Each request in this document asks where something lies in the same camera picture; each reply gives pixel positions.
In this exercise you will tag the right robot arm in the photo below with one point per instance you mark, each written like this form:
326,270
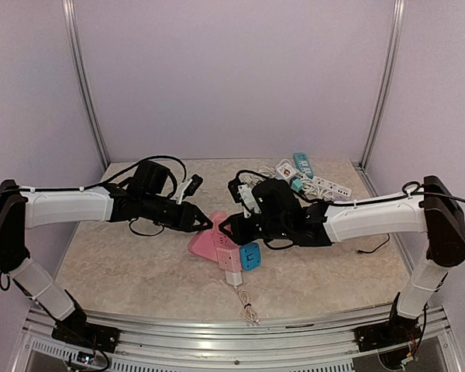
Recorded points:
420,207

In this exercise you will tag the white cartoon charger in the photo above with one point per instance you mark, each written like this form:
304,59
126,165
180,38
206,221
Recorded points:
286,171

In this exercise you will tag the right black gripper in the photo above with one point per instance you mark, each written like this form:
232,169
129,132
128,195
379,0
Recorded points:
239,236

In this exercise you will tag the aluminium post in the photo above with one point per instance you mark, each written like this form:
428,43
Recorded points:
385,84
70,19

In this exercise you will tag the aluminium front rail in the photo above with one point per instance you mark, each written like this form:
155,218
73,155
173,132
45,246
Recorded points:
325,343

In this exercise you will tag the pink cube socket adapter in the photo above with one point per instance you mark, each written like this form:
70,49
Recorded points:
229,259

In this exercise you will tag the mint green charger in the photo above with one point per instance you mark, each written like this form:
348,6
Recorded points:
300,185

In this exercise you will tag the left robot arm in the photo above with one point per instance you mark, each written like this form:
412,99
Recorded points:
23,208

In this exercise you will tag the right aluminium post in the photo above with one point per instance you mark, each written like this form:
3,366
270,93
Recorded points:
385,84

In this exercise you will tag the blue square plug adapter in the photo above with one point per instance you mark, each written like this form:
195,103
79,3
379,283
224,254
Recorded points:
250,256

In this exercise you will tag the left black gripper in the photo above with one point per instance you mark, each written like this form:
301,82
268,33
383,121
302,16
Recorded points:
185,218

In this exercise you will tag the white power strip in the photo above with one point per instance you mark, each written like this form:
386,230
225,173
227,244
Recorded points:
326,187

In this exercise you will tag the pink triangular power socket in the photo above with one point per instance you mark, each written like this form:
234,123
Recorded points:
212,244

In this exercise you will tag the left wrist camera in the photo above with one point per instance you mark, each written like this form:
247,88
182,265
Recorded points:
187,188

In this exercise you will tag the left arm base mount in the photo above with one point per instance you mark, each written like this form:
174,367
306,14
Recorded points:
90,336

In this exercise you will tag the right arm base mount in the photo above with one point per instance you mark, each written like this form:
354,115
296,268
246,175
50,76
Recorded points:
382,335

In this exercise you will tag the teal power strip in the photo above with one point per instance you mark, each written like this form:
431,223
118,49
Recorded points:
301,161

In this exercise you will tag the left aluminium post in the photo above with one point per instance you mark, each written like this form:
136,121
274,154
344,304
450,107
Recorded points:
70,19

